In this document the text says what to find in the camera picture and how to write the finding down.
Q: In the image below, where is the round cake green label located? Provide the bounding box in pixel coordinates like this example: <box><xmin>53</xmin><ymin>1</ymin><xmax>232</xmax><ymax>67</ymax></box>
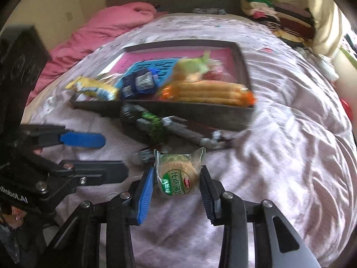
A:
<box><xmin>154</xmin><ymin>147</ymin><xmax>206</xmax><ymax>197</ymax></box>

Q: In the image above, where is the brown Snickers bar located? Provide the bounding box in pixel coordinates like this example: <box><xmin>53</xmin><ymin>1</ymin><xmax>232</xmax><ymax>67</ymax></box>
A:
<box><xmin>161</xmin><ymin>115</ymin><xmax>232</xmax><ymax>150</ymax></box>

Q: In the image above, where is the yellow Alpenliebe candy bag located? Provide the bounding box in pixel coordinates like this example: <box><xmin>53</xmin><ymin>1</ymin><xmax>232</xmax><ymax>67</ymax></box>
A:
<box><xmin>65</xmin><ymin>76</ymin><xmax>119</xmax><ymax>101</ymax></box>

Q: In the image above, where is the black green candy packet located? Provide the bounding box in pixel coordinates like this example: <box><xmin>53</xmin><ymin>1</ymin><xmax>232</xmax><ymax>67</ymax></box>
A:
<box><xmin>120</xmin><ymin>103</ymin><xmax>168</xmax><ymax>145</ymax></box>

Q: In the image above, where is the blue biscuit packet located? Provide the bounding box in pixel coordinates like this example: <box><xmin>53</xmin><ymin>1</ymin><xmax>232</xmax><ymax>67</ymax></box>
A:
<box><xmin>120</xmin><ymin>68</ymin><xmax>160</xmax><ymax>100</ymax></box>

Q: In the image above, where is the orange egg roll pack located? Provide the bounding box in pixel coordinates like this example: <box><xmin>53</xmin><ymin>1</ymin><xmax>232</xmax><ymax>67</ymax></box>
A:
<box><xmin>157</xmin><ymin>80</ymin><xmax>255</xmax><ymax>108</ymax></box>

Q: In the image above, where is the green bag yellow cake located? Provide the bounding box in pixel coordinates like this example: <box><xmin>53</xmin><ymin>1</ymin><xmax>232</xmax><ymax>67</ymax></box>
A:
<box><xmin>171</xmin><ymin>51</ymin><xmax>220</xmax><ymax>82</ymax></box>

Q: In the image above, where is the clear red pastry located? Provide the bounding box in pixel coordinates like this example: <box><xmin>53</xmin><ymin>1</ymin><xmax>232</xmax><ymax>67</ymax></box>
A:
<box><xmin>205</xmin><ymin>61</ymin><xmax>225</xmax><ymax>80</ymax></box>

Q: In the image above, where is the person's left hand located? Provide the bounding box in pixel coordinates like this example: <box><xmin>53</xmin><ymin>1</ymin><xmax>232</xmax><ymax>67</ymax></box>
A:
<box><xmin>1</xmin><ymin>211</ymin><xmax>27</xmax><ymax>229</ymax></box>

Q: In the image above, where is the pink and blue book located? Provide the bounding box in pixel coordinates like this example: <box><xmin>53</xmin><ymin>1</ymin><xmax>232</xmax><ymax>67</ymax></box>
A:
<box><xmin>109</xmin><ymin>47</ymin><xmax>238</xmax><ymax>84</ymax></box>

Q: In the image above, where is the lilac patterned duvet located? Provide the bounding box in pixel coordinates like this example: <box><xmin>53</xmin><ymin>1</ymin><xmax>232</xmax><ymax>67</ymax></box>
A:
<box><xmin>23</xmin><ymin>14</ymin><xmax>356</xmax><ymax>267</ymax></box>

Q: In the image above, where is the pink quilt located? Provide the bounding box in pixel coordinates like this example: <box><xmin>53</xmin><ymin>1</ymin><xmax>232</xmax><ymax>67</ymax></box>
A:
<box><xmin>27</xmin><ymin>2</ymin><xmax>163</xmax><ymax>103</ymax></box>

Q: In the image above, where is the dark shallow cardboard tray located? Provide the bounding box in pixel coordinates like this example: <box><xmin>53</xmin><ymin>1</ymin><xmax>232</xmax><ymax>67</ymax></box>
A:
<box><xmin>69</xmin><ymin>39</ymin><xmax>256</xmax><ymax>133</ymax></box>

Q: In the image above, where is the red plastic bag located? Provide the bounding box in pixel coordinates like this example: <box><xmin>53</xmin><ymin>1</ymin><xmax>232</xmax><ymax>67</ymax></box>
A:
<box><xmin>340</xmin><ymin>99</ymin><xmax>353</xmax><ymax>121</ymax></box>

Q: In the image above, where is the white crumpled cloth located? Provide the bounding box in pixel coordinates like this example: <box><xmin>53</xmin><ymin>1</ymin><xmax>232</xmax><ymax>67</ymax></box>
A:
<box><xmin>295</xmin><ymin>47</ymin><xmax>339</xmax><ymax>83</ymax></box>

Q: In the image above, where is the dark patterned pillow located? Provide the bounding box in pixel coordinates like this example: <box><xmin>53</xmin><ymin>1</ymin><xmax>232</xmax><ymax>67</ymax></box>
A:
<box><xmin>192</xmin><ymin>8</ymin><xmax>226</xmax><ymax>15</ymax></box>

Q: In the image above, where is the pile of folded clothes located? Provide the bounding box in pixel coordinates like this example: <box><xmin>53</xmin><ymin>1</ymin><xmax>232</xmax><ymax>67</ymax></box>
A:
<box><xmin>240</xmin><ymin>0</ymin><xmax>315</xmax><ymax>48</ymax></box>

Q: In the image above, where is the cream curtain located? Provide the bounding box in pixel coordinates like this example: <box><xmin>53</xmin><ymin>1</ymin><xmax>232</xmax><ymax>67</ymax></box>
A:
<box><xmin>308</xmin><ymin>0</ymin><xmax>347</xmax><ymax>58</ymax></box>

